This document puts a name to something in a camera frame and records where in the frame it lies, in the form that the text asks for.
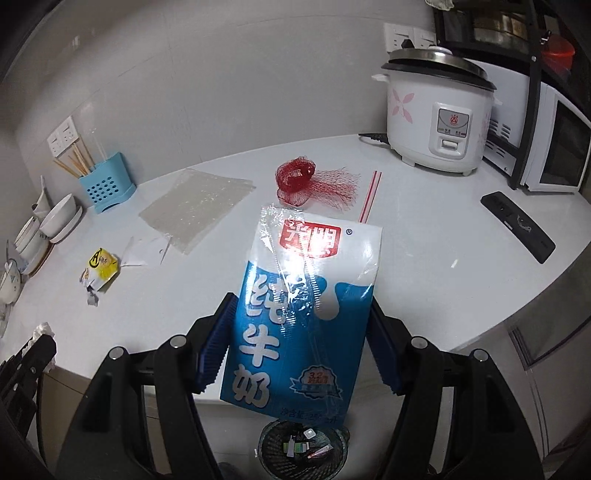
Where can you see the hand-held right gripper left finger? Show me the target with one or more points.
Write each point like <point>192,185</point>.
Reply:
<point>217,341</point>

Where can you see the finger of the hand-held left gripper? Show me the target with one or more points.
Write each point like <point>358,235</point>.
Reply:
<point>9,367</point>
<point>44,355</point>

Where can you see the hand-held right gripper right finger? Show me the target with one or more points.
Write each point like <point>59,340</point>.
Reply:
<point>383,353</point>

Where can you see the white tissue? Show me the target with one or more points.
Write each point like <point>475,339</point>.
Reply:
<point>41,333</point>

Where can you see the blue and white milk carton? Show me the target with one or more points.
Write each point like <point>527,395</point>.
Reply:
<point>295,323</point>

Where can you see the yellow snack packet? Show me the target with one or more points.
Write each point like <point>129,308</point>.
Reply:
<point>101,270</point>

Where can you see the mesh bin with green liner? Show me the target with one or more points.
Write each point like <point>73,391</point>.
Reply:
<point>272,457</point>

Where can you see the clear bubble wrap sheet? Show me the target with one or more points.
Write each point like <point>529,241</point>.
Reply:
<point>194,207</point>

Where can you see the red striped straw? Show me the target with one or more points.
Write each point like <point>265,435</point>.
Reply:
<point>371,196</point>

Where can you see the white base cabinet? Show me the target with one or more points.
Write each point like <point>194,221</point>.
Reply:
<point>364,415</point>

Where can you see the white cup with spoon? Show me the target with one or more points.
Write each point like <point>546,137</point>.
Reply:
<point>10,277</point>

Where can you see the clear plastic pouch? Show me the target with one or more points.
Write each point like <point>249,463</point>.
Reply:
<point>138,254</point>

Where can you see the stack of white bowls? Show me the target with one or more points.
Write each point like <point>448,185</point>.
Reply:
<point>30,235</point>

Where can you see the white ceramic plate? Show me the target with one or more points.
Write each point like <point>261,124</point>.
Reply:
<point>69,230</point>

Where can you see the white ceramic bowl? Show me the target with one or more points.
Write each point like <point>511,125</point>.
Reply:
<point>57,214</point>

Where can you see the red mesh net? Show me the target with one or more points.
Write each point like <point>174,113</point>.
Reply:
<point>295,180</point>

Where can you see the blue utensil holder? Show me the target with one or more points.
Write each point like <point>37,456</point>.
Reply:
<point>106,187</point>

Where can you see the bundle of wooden chopsticks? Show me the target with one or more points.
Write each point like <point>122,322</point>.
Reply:
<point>76,164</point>

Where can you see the white rice cooker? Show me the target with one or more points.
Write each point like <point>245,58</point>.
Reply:
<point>415,115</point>

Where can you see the white microwave oven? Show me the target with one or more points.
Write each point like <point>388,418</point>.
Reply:
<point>558,152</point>

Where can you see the black metal rack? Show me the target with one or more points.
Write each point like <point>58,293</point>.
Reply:
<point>535,69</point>

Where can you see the steel pot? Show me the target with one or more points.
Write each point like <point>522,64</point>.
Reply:
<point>498,25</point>

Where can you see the white lace cloth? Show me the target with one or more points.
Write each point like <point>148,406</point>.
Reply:
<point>441,3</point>

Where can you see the white wall socket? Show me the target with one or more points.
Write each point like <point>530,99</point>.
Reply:
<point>63,136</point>
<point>406,36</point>

